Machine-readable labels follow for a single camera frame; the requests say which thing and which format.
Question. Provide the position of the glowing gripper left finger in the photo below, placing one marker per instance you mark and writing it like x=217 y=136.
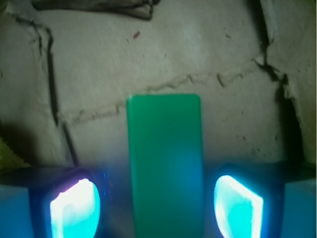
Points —
x=48 y=203

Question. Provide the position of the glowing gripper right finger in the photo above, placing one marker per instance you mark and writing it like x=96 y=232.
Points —
x=266 y=200

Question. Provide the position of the green rectangular block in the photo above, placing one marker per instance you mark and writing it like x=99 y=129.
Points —
x=166 y=165

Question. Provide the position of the yellow towel cloth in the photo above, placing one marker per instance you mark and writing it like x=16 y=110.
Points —
x=8 y=158

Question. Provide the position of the brown paper bag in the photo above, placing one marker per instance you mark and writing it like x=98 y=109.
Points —
x=65 y=76

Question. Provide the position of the brown wood bark piece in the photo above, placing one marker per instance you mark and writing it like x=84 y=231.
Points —
x=141 y=9

